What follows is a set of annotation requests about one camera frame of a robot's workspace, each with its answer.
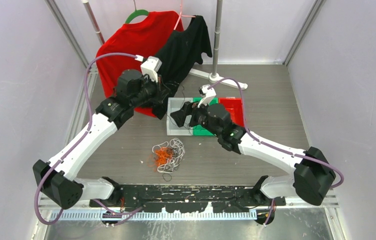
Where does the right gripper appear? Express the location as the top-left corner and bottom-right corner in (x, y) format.
(171, 97), (221, 138)

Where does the black thin cable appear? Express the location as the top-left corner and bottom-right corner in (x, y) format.
(171, 84), (192, 131)

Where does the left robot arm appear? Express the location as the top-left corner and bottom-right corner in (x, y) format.
(33, 69), (176, 210)

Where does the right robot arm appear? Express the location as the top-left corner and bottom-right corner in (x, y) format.
(170, 101), (336, 206)

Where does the white plastic bin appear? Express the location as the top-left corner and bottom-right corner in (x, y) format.
(166, 97), (193, 136)

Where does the green plastic bin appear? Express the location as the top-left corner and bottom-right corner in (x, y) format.
(192, 97), (218, 136)

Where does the white clothes rack stand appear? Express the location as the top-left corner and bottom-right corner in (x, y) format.
(188, 0), (248, 91)

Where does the red plastic bin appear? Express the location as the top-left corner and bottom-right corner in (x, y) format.
(218, 97), (244, 127)

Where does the black t-shirt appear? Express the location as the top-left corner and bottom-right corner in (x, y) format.
(151, 15), (212, 120)

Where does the red t-shirt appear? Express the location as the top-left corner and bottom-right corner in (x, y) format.
(95, 10), (184, 118)

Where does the green clothes hanger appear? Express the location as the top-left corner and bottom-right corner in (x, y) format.
(125, 9), (149, 24)

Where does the pink clothes hanger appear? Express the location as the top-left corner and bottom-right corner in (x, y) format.
(174, 0), (196, 32)

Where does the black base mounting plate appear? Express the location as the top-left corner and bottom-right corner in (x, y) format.
(102, 184), (271, 214)

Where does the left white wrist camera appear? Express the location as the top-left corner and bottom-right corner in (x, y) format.
(135, 55), (162, 83)

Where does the white tangled cable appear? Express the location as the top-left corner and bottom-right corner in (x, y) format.
(151, 137), (186, 175)

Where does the black tangled cable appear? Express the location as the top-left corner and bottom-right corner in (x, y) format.
(162, 147), (183, 182)

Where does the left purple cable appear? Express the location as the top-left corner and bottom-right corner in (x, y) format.
(34, 52), (142, 226)

